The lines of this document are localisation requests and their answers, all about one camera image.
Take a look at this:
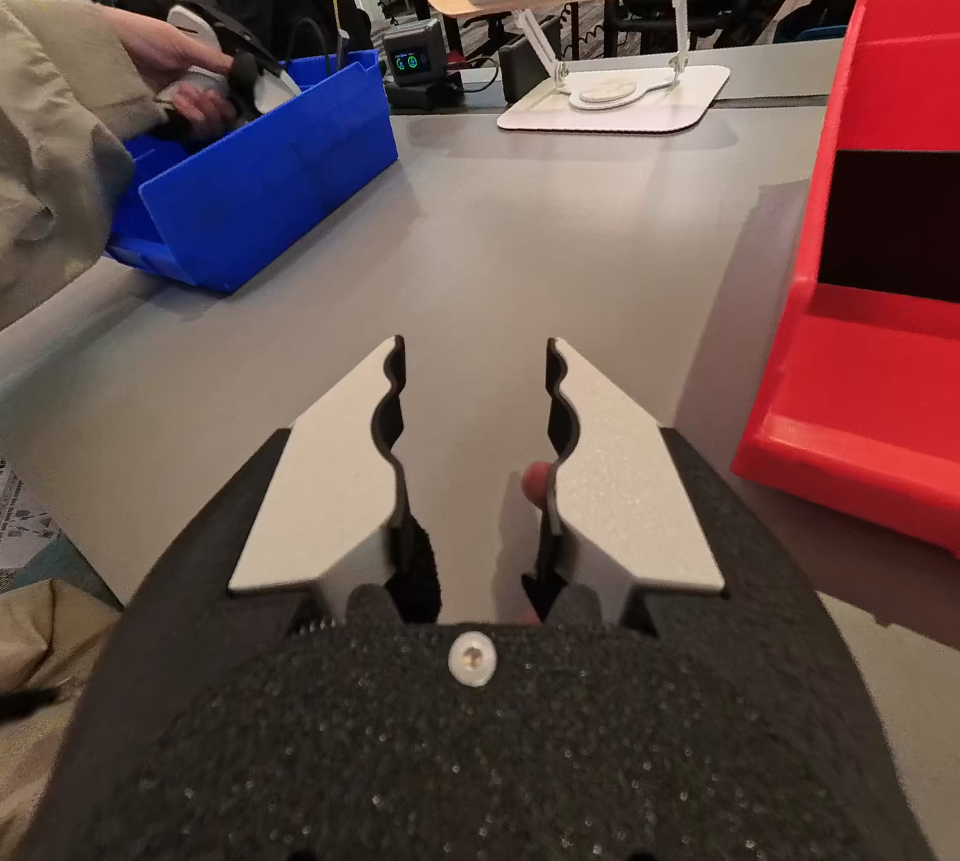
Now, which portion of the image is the printed paper sheet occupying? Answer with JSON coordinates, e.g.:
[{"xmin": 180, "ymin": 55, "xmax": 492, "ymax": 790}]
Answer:
[{"xmin": 0, "ymin": 459, "xmax": 63, "ymax": 573}]

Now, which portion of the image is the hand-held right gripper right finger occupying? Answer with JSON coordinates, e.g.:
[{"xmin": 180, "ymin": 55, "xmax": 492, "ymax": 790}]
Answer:
[{"xmin": 521, "ymin": 336, "xmax": 727, "ymax": 626}]

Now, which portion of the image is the red plastic bin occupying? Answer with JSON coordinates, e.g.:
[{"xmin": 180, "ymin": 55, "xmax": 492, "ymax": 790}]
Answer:
[{"xmin": 731, "ymin": 0, "xmax": 960, "ymax": 558}]

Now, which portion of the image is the blue plastic bin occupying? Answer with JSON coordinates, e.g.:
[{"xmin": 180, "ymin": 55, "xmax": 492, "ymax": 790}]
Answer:
[{"xmin": 105, "ymin": 48, "xmax": 400, "ymax": 294}]

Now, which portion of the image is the black bin divider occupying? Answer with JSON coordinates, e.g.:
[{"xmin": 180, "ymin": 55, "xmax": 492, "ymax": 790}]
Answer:
[{"xmin": 817, "ymin": 150, "xmax": 960, "ymax": 303}]

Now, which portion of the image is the person's right hand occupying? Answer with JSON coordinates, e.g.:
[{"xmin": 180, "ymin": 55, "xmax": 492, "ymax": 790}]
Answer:
[{"xmin": 519, "ymin": 459, "xmax": 558, "ymax": 511}]

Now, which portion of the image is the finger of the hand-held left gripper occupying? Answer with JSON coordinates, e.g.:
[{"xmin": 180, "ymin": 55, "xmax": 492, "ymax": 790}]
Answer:
[{"xmin": 251, "ymin": 67, "xmax": 303, "ymax": 116}]

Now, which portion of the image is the black device with green lights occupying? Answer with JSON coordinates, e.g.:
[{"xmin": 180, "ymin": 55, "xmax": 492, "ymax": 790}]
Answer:
[{"xmin": 382, "ymin": 17, "xmax": 466, "ymax": 111}]

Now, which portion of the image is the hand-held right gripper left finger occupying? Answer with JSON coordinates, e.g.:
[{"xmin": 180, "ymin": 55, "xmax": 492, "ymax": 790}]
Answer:
[{"xmin": 227, "ymin": 334, "xmax": 410, "ymax": 624}]

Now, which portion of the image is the person's left hand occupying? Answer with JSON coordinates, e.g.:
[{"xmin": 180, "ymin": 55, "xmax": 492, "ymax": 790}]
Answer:
[{"xmin": 105, "ymin": 6, "xmax": 243, "ymax": 142}]

